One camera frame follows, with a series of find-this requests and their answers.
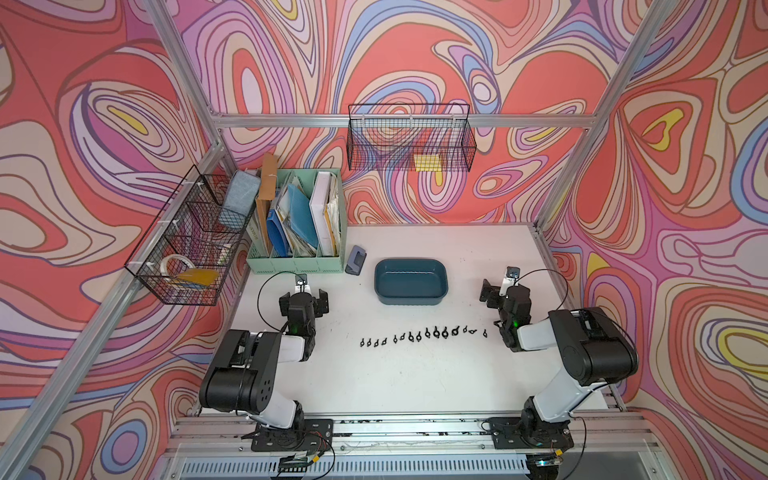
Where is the dark teal storage box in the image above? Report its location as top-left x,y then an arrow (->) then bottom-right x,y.
374,258 -> 449,306

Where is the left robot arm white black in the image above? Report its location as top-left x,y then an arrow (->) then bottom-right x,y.
198,289 -> 329,430

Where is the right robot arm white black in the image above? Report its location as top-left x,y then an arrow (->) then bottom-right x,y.
479,279 -> 639,447

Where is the grey blue hole punch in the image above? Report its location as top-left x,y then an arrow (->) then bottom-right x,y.
345,245 -> 367,276

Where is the green plastic file organizer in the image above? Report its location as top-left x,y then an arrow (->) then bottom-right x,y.
247,169 -> 347,274

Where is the blue folder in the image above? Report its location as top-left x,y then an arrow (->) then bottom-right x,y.
266,180 -> 318,258

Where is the yellow card in basket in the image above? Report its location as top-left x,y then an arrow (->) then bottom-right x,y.
171,268 -> 220,289

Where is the white binder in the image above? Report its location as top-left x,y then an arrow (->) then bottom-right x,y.
309,171 -> 337,257

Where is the brown cardboard folder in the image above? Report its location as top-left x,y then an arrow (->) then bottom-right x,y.
255,153 -> 278,257

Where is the grey blue sponge pad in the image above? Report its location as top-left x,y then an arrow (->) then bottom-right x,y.
218,171 -> 261,230

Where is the white tape roll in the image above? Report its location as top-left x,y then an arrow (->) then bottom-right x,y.
160,254 -> 195,277

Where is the yellow sticky note pad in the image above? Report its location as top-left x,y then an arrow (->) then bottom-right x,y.
413,154 -> 443,173

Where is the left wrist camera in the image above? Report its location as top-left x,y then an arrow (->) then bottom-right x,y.
294,274 -> 311,294

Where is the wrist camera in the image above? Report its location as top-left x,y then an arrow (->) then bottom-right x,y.
499,266 -> 521,297
294,274 -> 311,294

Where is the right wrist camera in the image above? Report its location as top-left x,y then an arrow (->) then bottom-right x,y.
499,266 -> 521,297

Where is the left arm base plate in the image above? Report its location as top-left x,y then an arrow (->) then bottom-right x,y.
243,419 -> 334,453

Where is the black wire basket left wall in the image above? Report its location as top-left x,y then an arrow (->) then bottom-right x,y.
124,166 -> 255,306

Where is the black wire basket wall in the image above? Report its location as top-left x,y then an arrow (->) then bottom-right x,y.
347,101 -> 477,173
124,166 -> 255,306

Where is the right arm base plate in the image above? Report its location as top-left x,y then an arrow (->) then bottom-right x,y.
483,417 -> 574,451

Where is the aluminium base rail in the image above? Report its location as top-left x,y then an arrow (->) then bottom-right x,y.
155,410 -> 676,479

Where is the black wire basket back wall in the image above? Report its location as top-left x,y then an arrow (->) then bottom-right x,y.
347,101 -> 477,173

